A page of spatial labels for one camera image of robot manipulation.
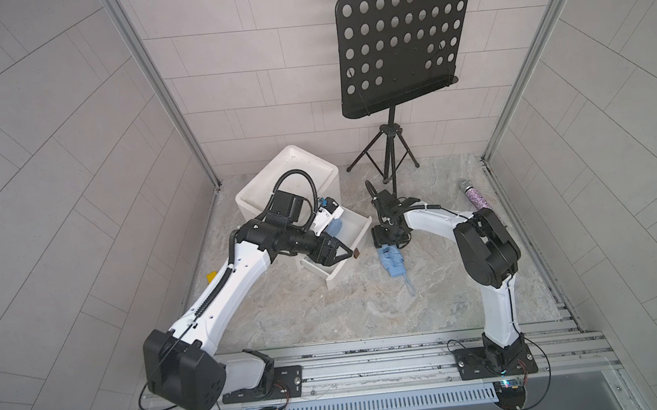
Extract white bottom drawer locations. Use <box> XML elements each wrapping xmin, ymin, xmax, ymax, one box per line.
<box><xmin>298</xmin><ymin>209</ymin><xmax>372</xmax><ymax>290</ymax></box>

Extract light blue umbrella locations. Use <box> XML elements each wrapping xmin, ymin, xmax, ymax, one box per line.
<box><xmin>325</xmin><ymin>219</ymin><xmax>343</xmax><ymax>237</ymax></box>
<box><xmin>377</xmin><ymin>245</ymin><xmax>416</xmax><ymax>296</ymax></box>

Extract white three-drawer cabinet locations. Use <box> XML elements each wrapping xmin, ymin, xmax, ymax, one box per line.
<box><xmin>235</xmin><ymin>145</ymin><xmax>342</xmax><ymax>221</ymax></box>

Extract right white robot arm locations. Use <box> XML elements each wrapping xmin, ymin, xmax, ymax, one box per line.
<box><xmin>366</xmin><ymin>182</ymin><xmax>538</xmax><ymax>380</ymax></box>

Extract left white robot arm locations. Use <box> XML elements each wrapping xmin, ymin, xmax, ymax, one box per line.
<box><xmin>143</xmin><ymin>168</ymin><xmax>354</xmax><ymax>410</ymax></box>

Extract purple glitter microphone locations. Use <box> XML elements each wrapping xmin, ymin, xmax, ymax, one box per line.
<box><xmin>459</xmin><ymin>179</ymin><xmax>491</xmax><ymax>210</ymax></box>

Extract black perforated music stand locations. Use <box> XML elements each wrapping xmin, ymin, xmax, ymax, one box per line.
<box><xmin>334</xmin><ymin>0</ymin><xmax>469</xmax><ymax>186</ymax></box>

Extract right green circuit board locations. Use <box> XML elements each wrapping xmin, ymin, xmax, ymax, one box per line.
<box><xmin>493</xmin><ymin>376</ymin><xmax>527</xmax><ymax>401</ymax></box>

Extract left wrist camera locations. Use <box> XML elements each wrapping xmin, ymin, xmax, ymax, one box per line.
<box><xmin>311</xmin><ymin>197</ymin><xmax>344</xmax><ymax>237</ymax></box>

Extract aluminium rail frame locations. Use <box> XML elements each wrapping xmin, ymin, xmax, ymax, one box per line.
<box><xmin>128</xmin><ymin>295</ymin><xmax>632</xmax><ymax>410</ymax></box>

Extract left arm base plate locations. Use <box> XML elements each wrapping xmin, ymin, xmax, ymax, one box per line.
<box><xmin>221</xmin><ymin>366</ymin><xmax>303</xmax><ymax>405</ymax></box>

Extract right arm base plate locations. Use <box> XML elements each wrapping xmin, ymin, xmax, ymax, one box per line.
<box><xmin>452</xmin><ymin>342</ymin><xmax>538</xmax><ymax>381</ymax></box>

